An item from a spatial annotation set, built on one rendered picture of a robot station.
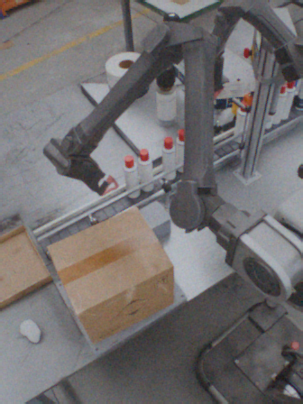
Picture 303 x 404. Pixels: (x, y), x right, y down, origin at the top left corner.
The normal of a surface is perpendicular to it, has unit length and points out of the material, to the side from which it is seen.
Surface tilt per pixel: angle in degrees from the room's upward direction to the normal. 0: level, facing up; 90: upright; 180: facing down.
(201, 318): 0
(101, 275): 0
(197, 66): 51
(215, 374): 0
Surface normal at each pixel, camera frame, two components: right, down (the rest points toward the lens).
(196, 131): -0.58, 0.04
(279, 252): -0.04, -0.59
